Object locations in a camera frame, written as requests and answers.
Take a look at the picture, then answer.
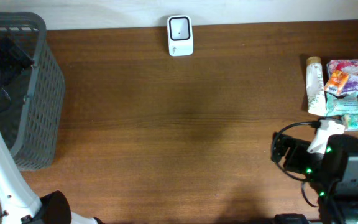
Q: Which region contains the teal small tissue pack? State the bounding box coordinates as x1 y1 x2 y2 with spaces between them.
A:
341 114 358 131

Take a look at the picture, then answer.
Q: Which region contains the white tube with brown cap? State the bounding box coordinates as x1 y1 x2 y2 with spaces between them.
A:
306 56 326 116

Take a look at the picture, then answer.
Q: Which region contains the teal wet wipes pack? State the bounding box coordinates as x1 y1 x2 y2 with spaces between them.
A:
325 93 358 117

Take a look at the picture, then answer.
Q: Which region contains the orange small tissue pack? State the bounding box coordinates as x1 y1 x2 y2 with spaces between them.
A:
324 70 350 96

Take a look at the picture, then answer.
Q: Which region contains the red purple white packet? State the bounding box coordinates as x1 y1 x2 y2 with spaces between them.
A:
326 59 358 97

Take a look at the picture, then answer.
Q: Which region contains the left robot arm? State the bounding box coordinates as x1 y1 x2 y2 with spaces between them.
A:
0 32 99 223

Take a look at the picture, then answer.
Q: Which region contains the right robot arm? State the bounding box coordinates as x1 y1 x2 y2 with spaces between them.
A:
272 133 358 223

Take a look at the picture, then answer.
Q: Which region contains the grey plastic mesh basket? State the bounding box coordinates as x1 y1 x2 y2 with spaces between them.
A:
0 12 65 171

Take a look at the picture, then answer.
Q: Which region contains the right black cable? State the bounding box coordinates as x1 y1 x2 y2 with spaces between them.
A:
270 120 323 208

